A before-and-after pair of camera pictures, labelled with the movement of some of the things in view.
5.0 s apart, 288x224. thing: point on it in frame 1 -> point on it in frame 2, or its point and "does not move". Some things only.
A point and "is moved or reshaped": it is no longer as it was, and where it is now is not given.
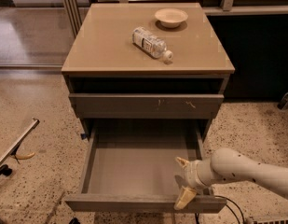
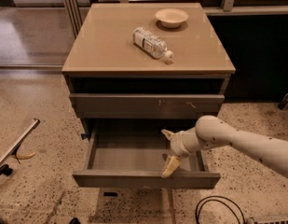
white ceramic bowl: (171, 18) does not move
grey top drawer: (145, 105) does not move
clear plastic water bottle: (151, 44) does not move
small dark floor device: (285, 101) does not move
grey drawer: (133, 170) is moved or reshaped
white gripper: (191, 174) -> (176, 144)
